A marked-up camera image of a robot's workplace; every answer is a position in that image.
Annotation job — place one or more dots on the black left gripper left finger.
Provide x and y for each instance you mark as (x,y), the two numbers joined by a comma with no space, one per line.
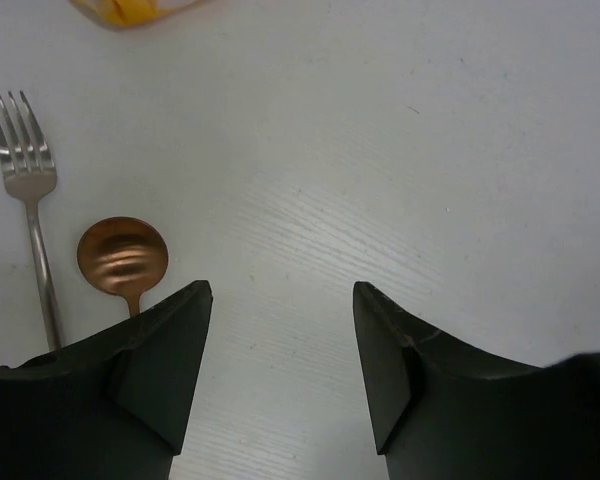
(115,405)

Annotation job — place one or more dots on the silver metal fork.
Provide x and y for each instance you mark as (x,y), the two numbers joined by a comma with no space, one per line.
(29,174)

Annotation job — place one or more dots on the yellow white checkered cloth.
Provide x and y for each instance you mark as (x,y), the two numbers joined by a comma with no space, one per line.
(120,15)

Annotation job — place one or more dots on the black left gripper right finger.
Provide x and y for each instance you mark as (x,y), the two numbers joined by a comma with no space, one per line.
(441,408)

